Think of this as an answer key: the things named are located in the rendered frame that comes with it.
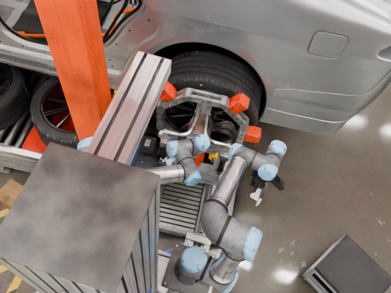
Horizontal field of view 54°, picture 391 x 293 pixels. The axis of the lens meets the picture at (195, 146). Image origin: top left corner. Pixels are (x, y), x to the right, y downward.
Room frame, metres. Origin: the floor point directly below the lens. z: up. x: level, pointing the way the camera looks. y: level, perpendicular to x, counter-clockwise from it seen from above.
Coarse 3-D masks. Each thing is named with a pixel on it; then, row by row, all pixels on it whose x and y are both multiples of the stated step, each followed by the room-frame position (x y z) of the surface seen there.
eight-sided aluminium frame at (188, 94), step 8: (184, 88) 1.35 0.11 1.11; (192, 88) 1.35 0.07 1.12; (176, 96) 1.34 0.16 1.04; (184, 96) 1.29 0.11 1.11; (192, 96) 1.30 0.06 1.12; (200, 96) 1.33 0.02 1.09; (208, 96) 1.33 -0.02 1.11; (216, 96) 1.33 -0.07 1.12; (224, 96) 1.34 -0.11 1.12; (160, 104) 1.31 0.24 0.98; (168, 104) 1.30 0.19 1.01; (176, 104) 1.30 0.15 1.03; (208, 104) 1.29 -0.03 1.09; (216, 104) 1.29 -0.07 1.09; (224, 104) 1.28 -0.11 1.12; (160, 112) 1.30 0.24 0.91; (232, 112) 1.28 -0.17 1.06; (240, 112) 1.32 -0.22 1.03; (160, 120) 1.31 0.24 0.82; (240, 120) 1.28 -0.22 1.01; (248, 120) 1.32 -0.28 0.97; (160, 128) 1.30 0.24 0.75; (168, 128) 1.34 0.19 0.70; (240, 128) 1.28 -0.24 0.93; (240, 136) 1.28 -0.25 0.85; (240, 144) 1.27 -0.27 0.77; (208, 152) 1.28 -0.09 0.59; (216, 152) 1.28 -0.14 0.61
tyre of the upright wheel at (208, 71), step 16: (176, 64) 1.53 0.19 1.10; (192, 64) 1.49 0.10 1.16; (208, 64) 1.49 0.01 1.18; (224, 64) 1.52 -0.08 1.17; (240, 64) 1.57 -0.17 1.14; (176, 80) 1.39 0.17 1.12; (192, 80) 1.38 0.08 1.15; (208, 80) 1.38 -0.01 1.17; (224, 80) 1.40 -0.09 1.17; (240, 80) 1.46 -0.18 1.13; (256, 80) 1.56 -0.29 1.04; (256, 96) 1.46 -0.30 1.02; (256, 112) 1.37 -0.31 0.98
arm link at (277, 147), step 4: (276, 140) 0.96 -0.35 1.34; (272, 144) 0.93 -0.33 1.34; (276, 144) 0.93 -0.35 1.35; (280, 144) 0.94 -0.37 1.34; (284, 144) 0.94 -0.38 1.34; (268, 148) 0.93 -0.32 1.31; (272, 148) 0.91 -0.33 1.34; (276, 148) 0.91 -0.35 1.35; (280, 148) 0.91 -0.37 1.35; (284, 148) 0.92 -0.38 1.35; (268, 152) 0.90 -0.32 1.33; (272, 152) 0.89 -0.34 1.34; (276, 152) 0.90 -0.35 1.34; (280, 152) 0.90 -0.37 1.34; (284, 152) 0.91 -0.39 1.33; (280, 156) 0.89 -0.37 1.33
